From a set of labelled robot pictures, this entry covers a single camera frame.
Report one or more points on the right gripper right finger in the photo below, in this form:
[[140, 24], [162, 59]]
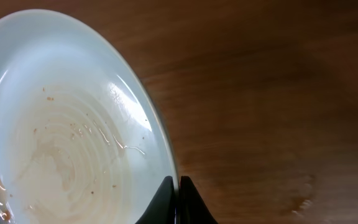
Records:
[[193, 210]]

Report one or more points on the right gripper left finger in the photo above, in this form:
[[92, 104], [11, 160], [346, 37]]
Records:
[[161, 209]]

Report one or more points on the light blue plate bottom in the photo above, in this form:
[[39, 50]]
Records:
[[80, 139]]

